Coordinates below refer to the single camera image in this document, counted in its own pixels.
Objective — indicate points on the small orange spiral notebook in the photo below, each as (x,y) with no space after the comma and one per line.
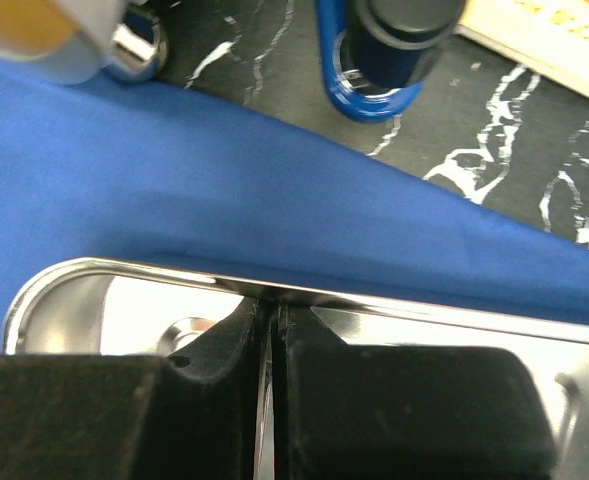
(551,37)

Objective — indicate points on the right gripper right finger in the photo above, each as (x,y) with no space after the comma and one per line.
(346,411)

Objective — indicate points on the blue black clip tool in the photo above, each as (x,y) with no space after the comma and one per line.
(376,54)

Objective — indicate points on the blue surgical cloth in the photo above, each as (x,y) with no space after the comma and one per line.
(158,174)

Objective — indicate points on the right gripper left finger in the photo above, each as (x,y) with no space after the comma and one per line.
(190,415)

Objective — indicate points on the steel instrument tray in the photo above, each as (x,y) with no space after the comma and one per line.
(102,306)

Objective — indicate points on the round three-drawer storage box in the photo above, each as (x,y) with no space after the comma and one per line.
(69,42)

